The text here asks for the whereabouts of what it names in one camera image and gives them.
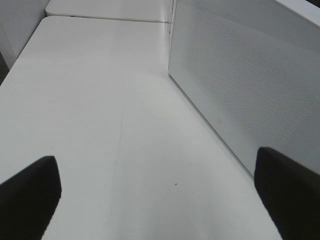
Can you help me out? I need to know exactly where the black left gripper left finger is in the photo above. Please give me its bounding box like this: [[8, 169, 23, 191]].
[[0, 156, 62, 240]]

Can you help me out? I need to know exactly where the white microwave oven body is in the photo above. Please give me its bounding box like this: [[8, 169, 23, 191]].
[[277, 0, 320, 27]]

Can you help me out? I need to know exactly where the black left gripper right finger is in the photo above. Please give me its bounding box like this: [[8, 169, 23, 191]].
[[254, 147, 320, 240]]

